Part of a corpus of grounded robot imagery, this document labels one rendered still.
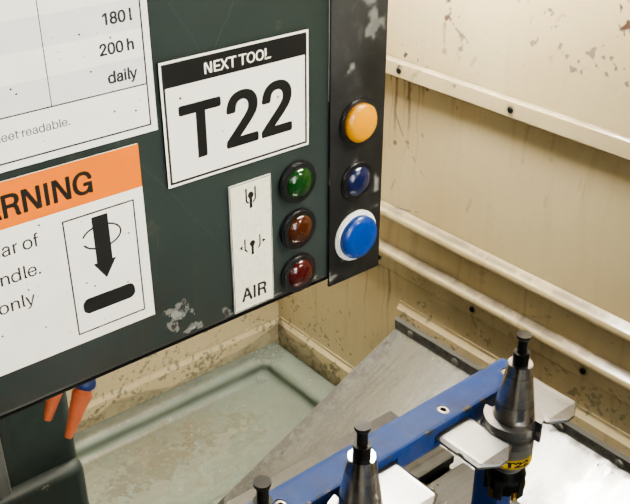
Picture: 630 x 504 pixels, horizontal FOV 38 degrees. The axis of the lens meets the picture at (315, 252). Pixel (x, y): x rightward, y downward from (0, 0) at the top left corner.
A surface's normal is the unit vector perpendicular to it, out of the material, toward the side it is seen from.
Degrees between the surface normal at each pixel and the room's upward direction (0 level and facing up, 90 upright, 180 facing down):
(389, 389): 24
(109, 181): 90
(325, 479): 0
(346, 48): 90
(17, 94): 90
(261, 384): 0
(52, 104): 90
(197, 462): 0
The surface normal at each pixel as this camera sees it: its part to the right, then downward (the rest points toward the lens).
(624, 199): -0.77, 0.31
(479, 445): 0.00, -0.87
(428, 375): -0.31, -0.66
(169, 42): 0.64, 0.38
